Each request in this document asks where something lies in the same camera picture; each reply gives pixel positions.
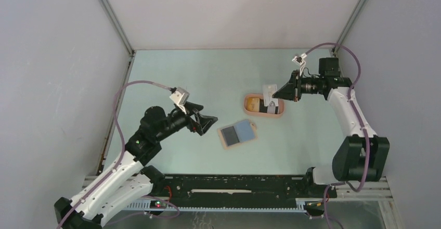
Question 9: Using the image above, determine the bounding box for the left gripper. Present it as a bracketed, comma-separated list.
[156, 101, 218, 142]

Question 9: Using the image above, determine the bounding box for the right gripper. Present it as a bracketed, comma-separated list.
[273, 70, 322, 102]

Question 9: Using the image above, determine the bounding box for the white credit card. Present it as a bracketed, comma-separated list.
[262, 84, 279, 107]

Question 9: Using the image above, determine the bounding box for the gold credit card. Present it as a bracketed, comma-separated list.
[245, 97, 261, 112]

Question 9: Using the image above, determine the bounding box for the beige leather card holder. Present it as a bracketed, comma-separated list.
[217, 119, 257, 149]

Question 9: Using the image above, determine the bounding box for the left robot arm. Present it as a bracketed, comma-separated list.
[54, 102, 218, 228]

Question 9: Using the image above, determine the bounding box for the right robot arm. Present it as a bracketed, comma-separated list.
[273, 54, 390, 197]

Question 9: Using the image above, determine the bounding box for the pink oval tray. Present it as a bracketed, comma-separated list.
[243, 93, 285, 119]

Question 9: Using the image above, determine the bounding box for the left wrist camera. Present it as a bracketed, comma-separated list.
[170, 87, 190, 114]

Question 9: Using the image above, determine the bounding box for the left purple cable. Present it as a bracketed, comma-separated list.
[57, 80, 173, 229]

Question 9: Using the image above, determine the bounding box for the purple cable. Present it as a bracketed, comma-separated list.
[57, 80, 173, 229]
[303, 42, 372, 193]

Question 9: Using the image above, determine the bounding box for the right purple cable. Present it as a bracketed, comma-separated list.
[303, 42, 372, 193]

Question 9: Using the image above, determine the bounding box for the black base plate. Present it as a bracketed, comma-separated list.
[150, 174, 337, 209]

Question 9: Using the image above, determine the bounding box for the aluminium frame rail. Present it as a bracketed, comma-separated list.
[79, 175, 394, 214]

